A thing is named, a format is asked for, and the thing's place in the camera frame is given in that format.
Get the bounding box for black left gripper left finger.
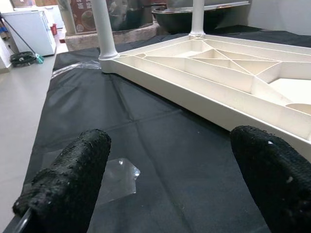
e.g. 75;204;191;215
12;128;112;233

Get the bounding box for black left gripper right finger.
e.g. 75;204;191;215
230;125;311;233

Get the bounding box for white plastic table leg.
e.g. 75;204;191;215
92;0;120;60
189;0;207;37

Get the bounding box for clear tape cross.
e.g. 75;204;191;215
41;149;141;206

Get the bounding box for black tablecloth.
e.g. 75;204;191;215
24;24;311;233

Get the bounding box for clear tape strip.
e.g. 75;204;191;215
52;60;102;74

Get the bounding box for mop with teal head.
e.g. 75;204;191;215
0;14;46;64

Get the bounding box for white plastic table top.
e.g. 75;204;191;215
99;33;311;166

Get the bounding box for white chest freezer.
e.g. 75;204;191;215
0;6;58;58

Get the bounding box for orange-lidded storage box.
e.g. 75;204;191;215
69;0;98;33

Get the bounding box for black wok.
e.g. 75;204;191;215
152;6;243;34

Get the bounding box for black coiled hose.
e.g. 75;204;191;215
9;50;37;67

